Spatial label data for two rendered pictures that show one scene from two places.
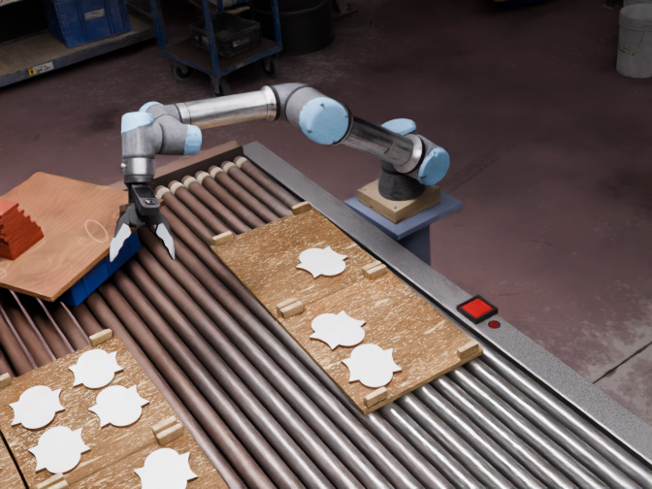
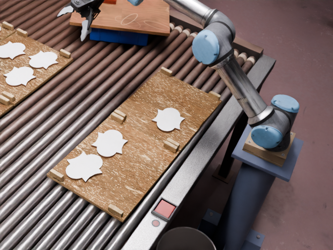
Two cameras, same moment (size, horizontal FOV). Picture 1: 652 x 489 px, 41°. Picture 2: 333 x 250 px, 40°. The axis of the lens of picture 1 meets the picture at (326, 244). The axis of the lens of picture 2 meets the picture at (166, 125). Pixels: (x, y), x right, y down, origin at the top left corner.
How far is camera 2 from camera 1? 1.55 m
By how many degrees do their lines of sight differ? 40
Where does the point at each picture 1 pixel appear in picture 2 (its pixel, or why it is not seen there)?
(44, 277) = not seen: hidden behind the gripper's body
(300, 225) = (199, 100)
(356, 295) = (146, 144)
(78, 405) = (18, 63)
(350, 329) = (111, 148)
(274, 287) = (136, 105)
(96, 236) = (125, 20)
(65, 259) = (100, 17)
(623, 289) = not seen: outside the picture
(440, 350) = (112, 197)
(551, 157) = not seen: outside the picture
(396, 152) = (244, 105)
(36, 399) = (15, 48)
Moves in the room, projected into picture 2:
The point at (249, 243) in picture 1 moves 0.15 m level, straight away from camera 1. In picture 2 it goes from (171, 84) to (194, 75)
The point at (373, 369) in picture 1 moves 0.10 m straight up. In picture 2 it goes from (81, 167) to (81, 150)
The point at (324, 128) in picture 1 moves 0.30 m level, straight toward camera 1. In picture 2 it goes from (199, 50) to (129, 67)
